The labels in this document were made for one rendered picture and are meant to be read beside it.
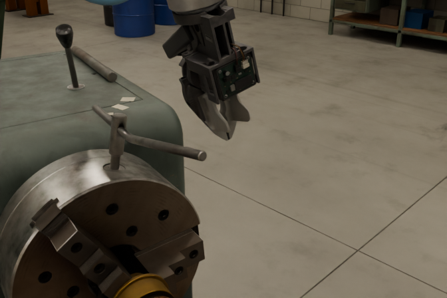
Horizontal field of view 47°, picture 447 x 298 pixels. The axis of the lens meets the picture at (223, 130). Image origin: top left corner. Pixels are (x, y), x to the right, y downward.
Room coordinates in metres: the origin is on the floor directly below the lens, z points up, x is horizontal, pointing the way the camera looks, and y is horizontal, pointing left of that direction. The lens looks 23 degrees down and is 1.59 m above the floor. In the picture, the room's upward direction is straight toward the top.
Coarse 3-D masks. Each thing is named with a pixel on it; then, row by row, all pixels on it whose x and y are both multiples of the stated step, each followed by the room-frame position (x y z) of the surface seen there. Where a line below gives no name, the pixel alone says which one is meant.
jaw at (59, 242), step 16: (48, 224) 0.59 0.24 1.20; (64, 224) 0.60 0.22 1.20; (64, 240) 0.57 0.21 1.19; (80, 240) 0.58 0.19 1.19; (96, 240) 0.62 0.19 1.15; (64, 256) 0.56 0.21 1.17; (80, 256) 0.58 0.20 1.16; (96, 256) 0.57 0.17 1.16; (112, 256) 0.61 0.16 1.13; (96, 272) 0.57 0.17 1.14; (112, 272) 0.57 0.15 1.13; (112, 288) 0.56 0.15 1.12
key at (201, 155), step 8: (96, 104) 0.78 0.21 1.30; (96, 112) 0.76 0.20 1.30; (104, 112) 0.75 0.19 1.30; (104, 120) 0.73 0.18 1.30; (120, 128) 0.69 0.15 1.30; (128, 136) 0.66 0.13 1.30; (136, 136) 0.64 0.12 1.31; (144, 144) 0.61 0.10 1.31; (152, 144) 0.60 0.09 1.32; (160, 144) 0.58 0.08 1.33; (168, 144) 0.57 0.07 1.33; (176, 144) 0.56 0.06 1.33; (168, 152) 0.57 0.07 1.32; (176, 152) 0.55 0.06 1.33; (184, 152) 0.53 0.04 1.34; (192, 152) 0.52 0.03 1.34; (200, 152) 0.51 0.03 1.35; (200, 160) 0.51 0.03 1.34
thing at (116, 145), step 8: (112, 120) 0.70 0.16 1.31; (120, 120) 0.69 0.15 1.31; (112, 128) 0.69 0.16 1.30; (112, 136) 0.69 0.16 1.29; (120, 136) 0.69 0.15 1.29; (112, 144) 0.69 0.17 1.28; (120, 144) 0.69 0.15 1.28; (112, 152) 0.69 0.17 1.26; (120, 152) 0.69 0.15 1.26; (112, 160) 0.69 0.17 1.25; (112, 168) 0.69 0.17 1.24
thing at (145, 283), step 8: (128, 280) 0.57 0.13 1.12; (136, 280) 0.57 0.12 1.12; (144, 280) 0.57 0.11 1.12; (152, 280) 0.58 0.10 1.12; (160, 280) 0.59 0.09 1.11; (120, 288) 0.56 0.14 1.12; (128, 288) 0.56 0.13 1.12; (136, 288) 0.56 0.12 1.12; (144, 288) 0.56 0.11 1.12; (152, 288) 0.56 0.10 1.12; (160, 288) 0.56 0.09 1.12; (168, 288) 0.60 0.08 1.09; (120, 296) 0.55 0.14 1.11; (128, 296) 0.55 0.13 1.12; (136, 296) 0.54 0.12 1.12; (144, 296) 0.54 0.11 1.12; (152, 296) 0.55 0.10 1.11; (160, 296) 0.55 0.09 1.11; (168, 296) 0.56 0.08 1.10
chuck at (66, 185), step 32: (96, 160) 0.71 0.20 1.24; (128, 160) 0.74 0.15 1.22; (32, 192) 0.66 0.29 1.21; (64, 192) 0.63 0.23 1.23; (96, 192) 0.63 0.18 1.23; (128, 192) 0.66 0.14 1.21; (160, 192) 0.69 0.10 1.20; (32, 224) 0.61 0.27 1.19; (96, 224) 0.63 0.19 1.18; (128, 224) 0.66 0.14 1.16; (160, 224) 0.69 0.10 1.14; (192, 224) 0.72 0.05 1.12; (0, 256) 0.62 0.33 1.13; (32, 256) 0.58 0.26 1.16; (128, 256) 0.71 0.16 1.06; (32, 288) 0.57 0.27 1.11; (64, 288) 0.60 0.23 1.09
